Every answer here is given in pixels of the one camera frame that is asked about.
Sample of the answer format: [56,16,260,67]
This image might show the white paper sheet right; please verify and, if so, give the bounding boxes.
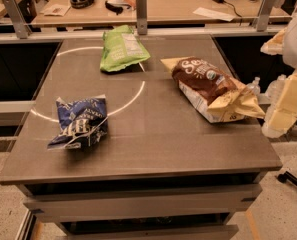
[194,7,234,22]

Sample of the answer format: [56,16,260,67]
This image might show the metal bracket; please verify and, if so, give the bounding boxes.
[253,0,275,32]
[136,0,148,35]
[2,0,31,39]

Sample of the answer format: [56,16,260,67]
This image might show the wooden desk behind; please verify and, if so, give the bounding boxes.
[30,0,293,28]

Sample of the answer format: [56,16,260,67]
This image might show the black sunglasses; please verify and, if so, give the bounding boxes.
[105,1,131,15]

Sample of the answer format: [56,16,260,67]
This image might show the metal bracket left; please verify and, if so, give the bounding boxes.
[2,0,31,39]

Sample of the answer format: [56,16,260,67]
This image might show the metal bracket right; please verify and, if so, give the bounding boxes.
[253,0,275,32]

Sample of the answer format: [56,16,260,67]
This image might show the table drawer front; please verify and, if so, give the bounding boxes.
[24,184,262,222]

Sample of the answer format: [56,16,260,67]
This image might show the white paper card left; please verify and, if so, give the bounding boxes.
[42,4,70,16]

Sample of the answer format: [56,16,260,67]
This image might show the clear plastic bottle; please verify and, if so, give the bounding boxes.
[247,77,261,95]

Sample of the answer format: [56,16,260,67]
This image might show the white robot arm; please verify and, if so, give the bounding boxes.
[261,10,297,138]

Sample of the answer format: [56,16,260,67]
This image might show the metal bracket middle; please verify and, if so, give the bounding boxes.
[136,0,148,35]

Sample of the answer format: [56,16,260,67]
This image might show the brown chip bag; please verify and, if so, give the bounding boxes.
[161,57,265,123]

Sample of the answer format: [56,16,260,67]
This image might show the black stand leg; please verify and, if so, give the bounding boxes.
[277,171,297,187]

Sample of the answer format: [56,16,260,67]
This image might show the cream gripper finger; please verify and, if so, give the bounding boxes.
[262,70,297,138]
[260,29,286,55]

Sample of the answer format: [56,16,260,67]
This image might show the blue chip bag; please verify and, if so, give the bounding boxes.
[47,95,108,149]

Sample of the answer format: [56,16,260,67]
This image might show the green rice chip bag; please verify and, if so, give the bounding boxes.
[100,25,150,73]

